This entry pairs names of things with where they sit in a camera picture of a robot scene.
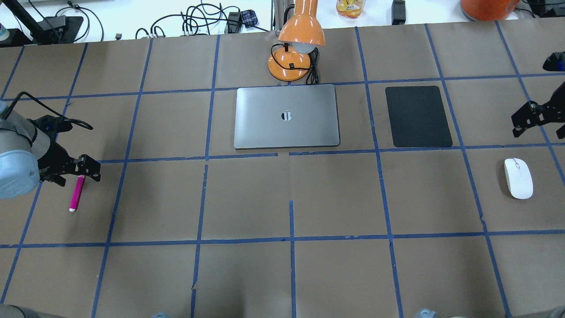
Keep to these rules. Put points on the black mousepad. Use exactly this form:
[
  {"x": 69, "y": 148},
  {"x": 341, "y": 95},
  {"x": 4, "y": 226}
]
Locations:
[{"x": 417, "y": 117}]

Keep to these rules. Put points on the orange desk lamp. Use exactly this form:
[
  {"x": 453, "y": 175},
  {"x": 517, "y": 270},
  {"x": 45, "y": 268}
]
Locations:
[{"x": 300, "y": 34}]

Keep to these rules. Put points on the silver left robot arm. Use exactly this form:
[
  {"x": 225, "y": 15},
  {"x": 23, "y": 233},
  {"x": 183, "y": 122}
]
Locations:
[{"x": 29, "y": 153}]

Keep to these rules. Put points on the black power adapter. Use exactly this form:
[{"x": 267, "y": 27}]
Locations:
[{"x": 398, "y": 12}]

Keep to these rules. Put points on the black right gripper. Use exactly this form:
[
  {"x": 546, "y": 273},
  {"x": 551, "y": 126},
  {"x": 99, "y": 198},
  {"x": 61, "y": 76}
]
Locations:
[{"x": 539, "y": 114}]

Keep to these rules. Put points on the orange bucket grey lid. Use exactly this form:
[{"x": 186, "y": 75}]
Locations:
[{"x": 488, "y": 10}]

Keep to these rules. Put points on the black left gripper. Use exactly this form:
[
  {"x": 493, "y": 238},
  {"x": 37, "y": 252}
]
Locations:
[{"x": 54, "y": 160}]

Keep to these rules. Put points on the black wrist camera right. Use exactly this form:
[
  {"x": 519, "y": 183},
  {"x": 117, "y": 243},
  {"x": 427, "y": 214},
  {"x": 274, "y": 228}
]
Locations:
[{"x": 555, "y": 62}]

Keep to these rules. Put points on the pink highlighter pen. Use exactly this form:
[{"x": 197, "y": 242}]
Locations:
[{"x": 77, "y": 192}]

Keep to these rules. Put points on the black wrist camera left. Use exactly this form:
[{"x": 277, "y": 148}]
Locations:
[{"x": 52, "y": 126}]

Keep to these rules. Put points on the grey laptop notebook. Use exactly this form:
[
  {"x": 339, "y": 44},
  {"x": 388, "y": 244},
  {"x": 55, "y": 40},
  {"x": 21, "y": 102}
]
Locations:
[{"x": 292, "y": 116}]

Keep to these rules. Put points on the white computer mouse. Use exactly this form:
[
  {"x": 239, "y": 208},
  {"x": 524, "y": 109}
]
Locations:
[{"x": 518, "y": 178}]

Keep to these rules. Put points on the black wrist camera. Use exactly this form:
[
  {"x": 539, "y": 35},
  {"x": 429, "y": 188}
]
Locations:
[
  {"x": 52, "y": 126},
  {"x": 555, "y": 62}
]

